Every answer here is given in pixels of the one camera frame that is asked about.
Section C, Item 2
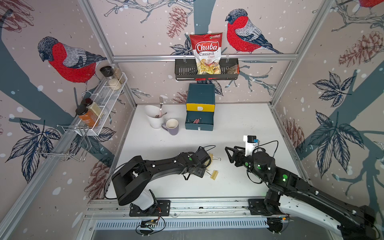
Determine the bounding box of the small clear spice jar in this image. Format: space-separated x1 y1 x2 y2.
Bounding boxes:
111 64 125 84

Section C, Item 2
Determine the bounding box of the wire rack hanger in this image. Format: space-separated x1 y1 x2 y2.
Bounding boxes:
36 125 92 163

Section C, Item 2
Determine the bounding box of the black wire wall basket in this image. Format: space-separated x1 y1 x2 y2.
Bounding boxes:
175 59 240 81

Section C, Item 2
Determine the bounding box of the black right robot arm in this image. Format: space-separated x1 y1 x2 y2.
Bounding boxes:
225 146 380 240

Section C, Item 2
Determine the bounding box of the orange spice jar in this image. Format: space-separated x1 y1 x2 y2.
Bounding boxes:
76 105 99 129

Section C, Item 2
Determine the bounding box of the yellow binder clip lower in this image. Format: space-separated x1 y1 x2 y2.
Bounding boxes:
206 170 219 180

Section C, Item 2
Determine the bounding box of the white wire spice shelf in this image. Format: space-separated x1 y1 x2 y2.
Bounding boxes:
76 74 128 136

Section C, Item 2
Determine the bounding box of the teal drawer cabinet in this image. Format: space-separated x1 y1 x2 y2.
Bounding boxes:
185 83 216 131

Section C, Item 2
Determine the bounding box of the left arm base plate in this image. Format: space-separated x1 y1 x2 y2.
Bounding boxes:
129 200 171 217

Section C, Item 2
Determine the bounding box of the beige spice jar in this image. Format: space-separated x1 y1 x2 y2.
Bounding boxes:
81 98 103 118

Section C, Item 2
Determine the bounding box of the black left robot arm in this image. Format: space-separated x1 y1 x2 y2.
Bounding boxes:
112 147 212 206

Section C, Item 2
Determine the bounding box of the metal fork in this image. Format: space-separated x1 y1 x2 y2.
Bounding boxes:
159 97 164 118

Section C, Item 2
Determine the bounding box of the yellow binder clip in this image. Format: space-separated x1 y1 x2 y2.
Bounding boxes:
208 153 222 166
206 170 219 180

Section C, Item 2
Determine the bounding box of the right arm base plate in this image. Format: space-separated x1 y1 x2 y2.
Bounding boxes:
248 199 287 217

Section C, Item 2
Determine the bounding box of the purple mug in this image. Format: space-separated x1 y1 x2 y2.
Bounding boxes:
162 119 179 136

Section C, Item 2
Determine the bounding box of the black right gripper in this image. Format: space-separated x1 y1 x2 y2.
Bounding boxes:
224 145 268 183

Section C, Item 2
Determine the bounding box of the teal drawer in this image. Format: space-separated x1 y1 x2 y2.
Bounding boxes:
185 111 214 131

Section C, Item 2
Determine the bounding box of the yellow binder clip upper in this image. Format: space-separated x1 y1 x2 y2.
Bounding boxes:
208 153 222 166

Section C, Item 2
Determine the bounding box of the red Chuba cassava chips bag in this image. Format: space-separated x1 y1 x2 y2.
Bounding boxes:
190 33 223 75

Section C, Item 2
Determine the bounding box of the white utensil cup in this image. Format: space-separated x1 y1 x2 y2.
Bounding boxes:
145 105 165 129

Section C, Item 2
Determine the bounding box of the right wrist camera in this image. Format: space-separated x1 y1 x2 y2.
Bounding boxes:
243 135 259 157

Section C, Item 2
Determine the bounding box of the black lid spice jar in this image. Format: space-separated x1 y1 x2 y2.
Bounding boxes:
100 66 122 91

